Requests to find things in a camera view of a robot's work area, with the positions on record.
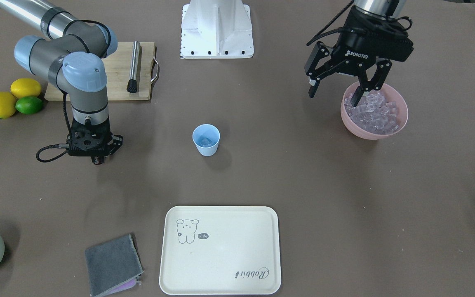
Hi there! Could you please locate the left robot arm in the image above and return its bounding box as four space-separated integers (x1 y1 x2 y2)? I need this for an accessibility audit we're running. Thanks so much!
305 0 414 106

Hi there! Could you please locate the whole lemon lower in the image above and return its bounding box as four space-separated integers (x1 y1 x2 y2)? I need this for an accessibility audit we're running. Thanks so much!
0 92 17 120

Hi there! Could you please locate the steel muddler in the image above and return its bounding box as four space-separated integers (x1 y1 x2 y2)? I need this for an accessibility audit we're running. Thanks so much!
126 41 141 94

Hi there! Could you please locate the bamboo cutting board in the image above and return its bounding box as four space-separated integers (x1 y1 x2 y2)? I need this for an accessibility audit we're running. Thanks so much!
44 42 160 101

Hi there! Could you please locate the cream rabbit tray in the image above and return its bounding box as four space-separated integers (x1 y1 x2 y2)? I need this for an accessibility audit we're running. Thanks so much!
160 205 282 295

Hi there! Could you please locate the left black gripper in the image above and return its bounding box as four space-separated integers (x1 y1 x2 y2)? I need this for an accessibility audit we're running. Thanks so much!
305 6 414 107

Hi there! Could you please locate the green lime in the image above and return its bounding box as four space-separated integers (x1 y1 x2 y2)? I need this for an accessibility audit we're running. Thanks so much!
15 96 43 115

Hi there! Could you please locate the grey folded cloth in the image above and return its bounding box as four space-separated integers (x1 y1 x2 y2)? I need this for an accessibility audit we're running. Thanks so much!
84 233 144 297

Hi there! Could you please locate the whole lemon upper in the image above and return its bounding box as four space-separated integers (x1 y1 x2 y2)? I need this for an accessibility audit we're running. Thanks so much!
11 78 42 99

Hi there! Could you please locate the light blue plastic cup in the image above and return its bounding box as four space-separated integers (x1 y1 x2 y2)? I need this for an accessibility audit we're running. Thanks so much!
192 124 221 157

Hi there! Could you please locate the clear ice cube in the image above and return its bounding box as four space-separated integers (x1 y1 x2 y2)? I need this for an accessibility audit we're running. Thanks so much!
198 137 215 147

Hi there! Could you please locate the black camera cable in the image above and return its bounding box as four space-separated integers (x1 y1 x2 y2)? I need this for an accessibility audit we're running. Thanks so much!
306 0 413 47

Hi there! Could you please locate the pink bowl of ice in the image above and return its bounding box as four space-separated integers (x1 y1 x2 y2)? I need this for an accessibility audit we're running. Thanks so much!
341 82 409 140

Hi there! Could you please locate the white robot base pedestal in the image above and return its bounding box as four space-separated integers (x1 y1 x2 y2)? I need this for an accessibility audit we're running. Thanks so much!
180 0 254 59

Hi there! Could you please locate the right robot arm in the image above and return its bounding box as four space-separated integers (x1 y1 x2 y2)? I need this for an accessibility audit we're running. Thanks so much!
0 0 123 165

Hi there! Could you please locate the whole lemon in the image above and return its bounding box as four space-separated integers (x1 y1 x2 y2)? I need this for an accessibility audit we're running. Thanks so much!
11 78 42 99
0 92 17 120

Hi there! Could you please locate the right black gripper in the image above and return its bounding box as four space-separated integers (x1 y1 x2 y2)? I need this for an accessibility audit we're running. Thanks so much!
66 123 124 164

